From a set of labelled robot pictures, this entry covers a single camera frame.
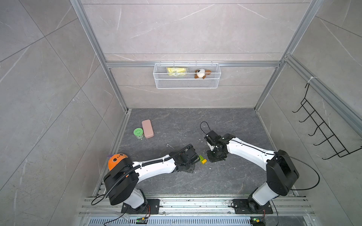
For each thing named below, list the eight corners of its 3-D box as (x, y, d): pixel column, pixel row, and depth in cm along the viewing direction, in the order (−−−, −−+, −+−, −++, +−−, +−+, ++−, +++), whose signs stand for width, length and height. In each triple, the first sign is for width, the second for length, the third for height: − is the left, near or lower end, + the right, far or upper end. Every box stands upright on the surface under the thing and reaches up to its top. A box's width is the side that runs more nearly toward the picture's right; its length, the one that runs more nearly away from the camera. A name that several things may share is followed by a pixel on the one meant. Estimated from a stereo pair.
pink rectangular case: (145, 139, 103) (144, 137, 101) (142, 123, 113) (141, 121, 111) (154, 136, 105) (154, 134, 102) (150, 121, 115) (150, 118, 112)
